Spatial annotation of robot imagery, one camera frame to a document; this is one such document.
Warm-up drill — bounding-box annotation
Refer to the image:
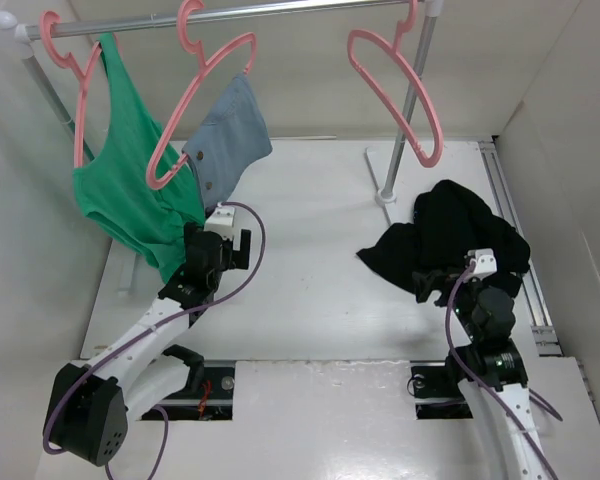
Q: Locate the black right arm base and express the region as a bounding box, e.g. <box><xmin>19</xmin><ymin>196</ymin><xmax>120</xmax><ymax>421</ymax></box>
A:
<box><xmin>407</xmin><ymin>364</ymin><xmax>472</xmax><ymax>420</ymax></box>

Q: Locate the left pink hanger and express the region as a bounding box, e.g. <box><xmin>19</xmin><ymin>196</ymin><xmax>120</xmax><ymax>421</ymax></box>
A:
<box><xmin>39</xmin><ymin>10</ymin><xmax>121</xmax><ymax>169</ymax></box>

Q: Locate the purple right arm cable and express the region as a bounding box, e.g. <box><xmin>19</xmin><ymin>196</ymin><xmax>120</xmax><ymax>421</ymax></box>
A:
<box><xmin>445</xmin><ymin>267</ymin><xmax>564</xmax><ymax>480</ymax></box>

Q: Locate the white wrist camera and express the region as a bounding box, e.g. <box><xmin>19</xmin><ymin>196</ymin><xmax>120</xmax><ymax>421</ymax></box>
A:
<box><xmin>204</xmin><ymin>204</ymin><xmax>236</xmax><ymax>240</ymax></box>
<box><xmin>466</xmin><ymin>248</ymin><xmax>498</xmax><ymax>279</ymax></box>

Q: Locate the silver clothes rack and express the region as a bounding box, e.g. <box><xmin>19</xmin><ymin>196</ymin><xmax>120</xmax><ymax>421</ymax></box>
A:
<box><xmin>0</xmin><ymin>1</ymin><xmax>444</xmax><ymax>209</ymax></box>

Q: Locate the blue denim garment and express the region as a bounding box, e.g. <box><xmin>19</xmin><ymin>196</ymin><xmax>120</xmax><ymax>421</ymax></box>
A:
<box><xmin>182</xmin><ymin>73</ymin><xmax>272</xmax><ymax>212</ymax></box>

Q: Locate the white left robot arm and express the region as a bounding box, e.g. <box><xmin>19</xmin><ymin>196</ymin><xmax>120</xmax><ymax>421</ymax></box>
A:
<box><xmin>42</xmin><ymin>227</ymin><xmax>252</xmax><ymax>467</ymax></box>

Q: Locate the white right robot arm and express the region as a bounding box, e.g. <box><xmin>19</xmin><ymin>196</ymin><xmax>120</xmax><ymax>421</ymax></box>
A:
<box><xmin>407</xmin><ymin>269</ymin><xmax>562</xmax><ymax>479</ymax></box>

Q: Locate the pink hanger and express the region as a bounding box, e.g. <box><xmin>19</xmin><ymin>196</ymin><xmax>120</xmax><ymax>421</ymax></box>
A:
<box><xmin>347</xmin><ymin>0</ymin><xmax>444</xmax><ymax>169</ymax></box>
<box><xmin>39</xmin><ymin>10</ymin><xmax>121</xmax><ymax>169</ymax></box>
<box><xmin>145</xmin><ymin>0</ymin><xmax>259</xmax><ymax>191</ymax></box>

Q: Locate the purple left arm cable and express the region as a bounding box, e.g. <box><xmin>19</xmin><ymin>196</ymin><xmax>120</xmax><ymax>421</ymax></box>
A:
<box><xmin>41</xmin><ymin>201</ymin><xmax>267</xmax><ymax>480</ymax></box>

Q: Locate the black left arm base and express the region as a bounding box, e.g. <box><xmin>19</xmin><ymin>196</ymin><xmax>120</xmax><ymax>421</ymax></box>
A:
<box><xmin>160</xmin><ymin>345</ymin><xmax>236</xmax><ymax>421</ymax></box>

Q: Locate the green tank top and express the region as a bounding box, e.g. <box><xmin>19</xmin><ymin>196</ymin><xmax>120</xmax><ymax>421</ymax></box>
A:
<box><xmin>73</xmin><ymin>34</ymin><xmax>205</xmax><ymax>282</ymax></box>

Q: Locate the right pink hanger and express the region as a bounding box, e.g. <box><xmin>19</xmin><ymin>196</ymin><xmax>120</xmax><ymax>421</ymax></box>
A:
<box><xmin>347</xmin><ymin>0</ymin><xmax>444</xmax><ymax>169</ymax></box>

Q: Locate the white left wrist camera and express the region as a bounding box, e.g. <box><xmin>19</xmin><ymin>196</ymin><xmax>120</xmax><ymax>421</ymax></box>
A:
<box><xmin>204</xmin><ymin>204</ymin><xmax>236</xmax><ymax>240</ymax></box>

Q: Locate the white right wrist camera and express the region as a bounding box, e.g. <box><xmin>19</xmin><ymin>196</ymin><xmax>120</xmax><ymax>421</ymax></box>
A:
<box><xmin>466</xmin><ymin>248</ymin><xmax>498</xmax><ymax>279</ymax></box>

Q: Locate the middle pink hanger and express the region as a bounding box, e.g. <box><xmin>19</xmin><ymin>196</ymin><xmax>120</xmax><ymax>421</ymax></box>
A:
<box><xmin>145</xmin><ymin>0</ymin><xmax>259</xmax><ymax>191</ymax></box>

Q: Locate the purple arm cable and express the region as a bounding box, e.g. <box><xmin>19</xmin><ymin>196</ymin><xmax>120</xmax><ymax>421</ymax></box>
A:
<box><xmin>41</xmin><ymin>201</ymin><xmax>267</xmax><ymax>480</ymax></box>
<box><xmin>445</xmin><ymin>267</ymin><xmax>564</xmax><ymax>480</ymax></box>

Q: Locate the black t shirt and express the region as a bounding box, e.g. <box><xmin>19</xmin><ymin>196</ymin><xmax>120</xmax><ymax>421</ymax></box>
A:
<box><xmin>357</xmin><ymin>180</ymin><xmax>527</xmax><ymax>306</ymax></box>

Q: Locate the aluminium rail right side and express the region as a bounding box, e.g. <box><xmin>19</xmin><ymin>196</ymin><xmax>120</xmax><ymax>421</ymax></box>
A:
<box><xmin>478</xmin><ymin>140</ymin><xmax>564</xmax><ymax>357</ymax></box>

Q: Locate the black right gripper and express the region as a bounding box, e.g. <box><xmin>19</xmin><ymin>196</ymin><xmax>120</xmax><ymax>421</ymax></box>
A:
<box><xmin>410</xmin><ymin>265</ymin><xmax>482</xmax><ymax>341</ymax></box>

